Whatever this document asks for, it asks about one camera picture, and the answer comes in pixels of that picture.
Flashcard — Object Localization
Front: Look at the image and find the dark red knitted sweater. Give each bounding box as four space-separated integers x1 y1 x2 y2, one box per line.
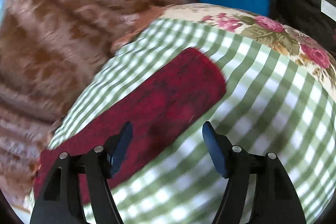
34 48 226 196

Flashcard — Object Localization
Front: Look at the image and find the brown floral curtain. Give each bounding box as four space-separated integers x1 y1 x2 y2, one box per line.
1 0 193 207

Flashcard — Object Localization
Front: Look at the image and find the green white checkered cloth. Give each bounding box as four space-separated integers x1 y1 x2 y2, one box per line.
47 19 335 223

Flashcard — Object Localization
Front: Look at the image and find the floral rose bedsheet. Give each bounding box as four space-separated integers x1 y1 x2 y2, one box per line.
162 3 335 98

